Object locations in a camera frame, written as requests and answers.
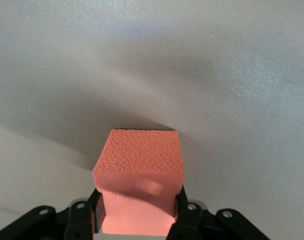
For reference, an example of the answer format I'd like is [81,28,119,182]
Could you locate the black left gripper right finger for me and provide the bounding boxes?
[166,186,205,240]

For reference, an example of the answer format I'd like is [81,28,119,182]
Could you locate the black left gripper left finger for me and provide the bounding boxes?
[65,187,104,240]

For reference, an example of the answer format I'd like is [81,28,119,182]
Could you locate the orange foam cube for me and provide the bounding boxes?
[92,128,185,236]

